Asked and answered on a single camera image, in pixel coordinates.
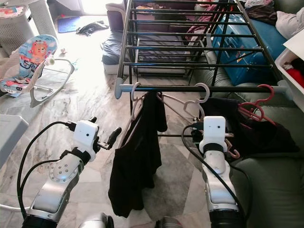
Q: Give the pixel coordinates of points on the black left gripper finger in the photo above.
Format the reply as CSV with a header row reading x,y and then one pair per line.
x,y
114,136

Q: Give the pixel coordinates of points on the pale lilac plastic hanger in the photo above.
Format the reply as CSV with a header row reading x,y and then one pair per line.
x,y
209,91

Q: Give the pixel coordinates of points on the pale pink plastic hanger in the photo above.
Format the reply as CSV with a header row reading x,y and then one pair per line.
x,y
135,90

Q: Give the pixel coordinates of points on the red plastic hanger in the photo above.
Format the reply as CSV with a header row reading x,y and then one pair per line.
x,y
272,91

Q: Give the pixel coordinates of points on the black shirt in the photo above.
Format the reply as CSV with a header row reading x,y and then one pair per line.
x,y
135,166

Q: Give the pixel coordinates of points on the black metal drying rack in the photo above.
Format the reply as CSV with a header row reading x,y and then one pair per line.
x,y
171,89

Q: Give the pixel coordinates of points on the dark navy garment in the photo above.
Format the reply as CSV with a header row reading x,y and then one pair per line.
x,y
261,133

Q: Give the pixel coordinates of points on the grey left robot leg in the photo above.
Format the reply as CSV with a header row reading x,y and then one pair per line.
x,y
97,221

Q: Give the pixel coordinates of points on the white folding table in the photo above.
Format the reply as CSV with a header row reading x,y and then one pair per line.
x,y
12,137

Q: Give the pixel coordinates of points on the grey-green sofa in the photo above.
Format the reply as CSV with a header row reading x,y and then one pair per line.
x,y
275,190

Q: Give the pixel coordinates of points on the pink floral cloth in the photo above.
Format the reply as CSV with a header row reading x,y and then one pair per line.
x,y
202,23

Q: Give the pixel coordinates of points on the black garment on floor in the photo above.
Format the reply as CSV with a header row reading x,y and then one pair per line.
x,y
92,29

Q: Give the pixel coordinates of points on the red cloth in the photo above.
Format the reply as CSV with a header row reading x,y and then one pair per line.
x,y
297,77

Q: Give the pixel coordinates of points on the colourful baby bouncer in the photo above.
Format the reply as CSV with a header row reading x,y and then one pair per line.
x,y
35,52

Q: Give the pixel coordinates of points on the grey padded chair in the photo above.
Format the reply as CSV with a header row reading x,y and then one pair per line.
x,y
118,16

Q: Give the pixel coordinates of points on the blue floor mat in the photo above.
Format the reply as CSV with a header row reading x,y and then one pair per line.
x,y
69,24

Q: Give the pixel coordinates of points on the white perforated hamper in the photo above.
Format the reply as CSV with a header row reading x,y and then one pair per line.
x,y
19,33

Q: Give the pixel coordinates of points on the light grey cushion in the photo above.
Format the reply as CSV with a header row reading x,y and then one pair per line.
x,y
289,23

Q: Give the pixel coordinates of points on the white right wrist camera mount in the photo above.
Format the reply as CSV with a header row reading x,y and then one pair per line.
x,y
213,130

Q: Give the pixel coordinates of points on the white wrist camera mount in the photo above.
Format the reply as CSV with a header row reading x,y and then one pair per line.
x,y
213,130
86,135

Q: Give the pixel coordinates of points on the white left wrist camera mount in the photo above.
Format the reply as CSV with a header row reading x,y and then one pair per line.
x,y
86,135

